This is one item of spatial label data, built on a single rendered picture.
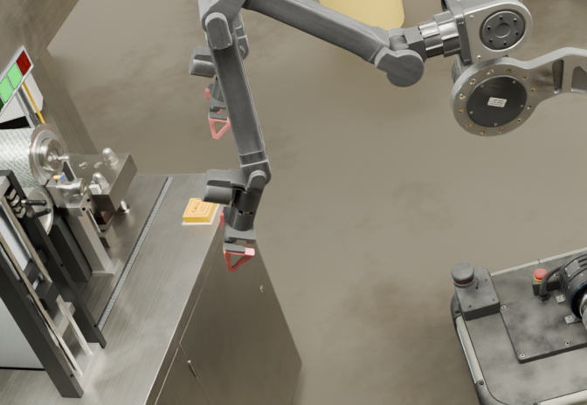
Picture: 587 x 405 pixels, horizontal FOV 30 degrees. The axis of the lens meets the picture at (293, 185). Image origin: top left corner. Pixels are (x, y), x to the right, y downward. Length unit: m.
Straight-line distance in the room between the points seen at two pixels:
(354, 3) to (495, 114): 2.28
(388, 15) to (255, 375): 2.21
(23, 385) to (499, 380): 1.28
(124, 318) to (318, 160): 1.84
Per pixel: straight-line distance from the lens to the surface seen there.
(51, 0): 3.32
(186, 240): 2.76
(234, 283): 2.93
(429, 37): 2.16
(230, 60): 2.12
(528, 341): 3.15
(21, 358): 2.63
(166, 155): 4.62
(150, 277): 2.71
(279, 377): 3.26
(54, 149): 2.62
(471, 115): 2.52
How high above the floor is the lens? 2.66
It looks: 39 degrees down
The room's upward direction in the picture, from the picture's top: 19 degrees counter-clockwise
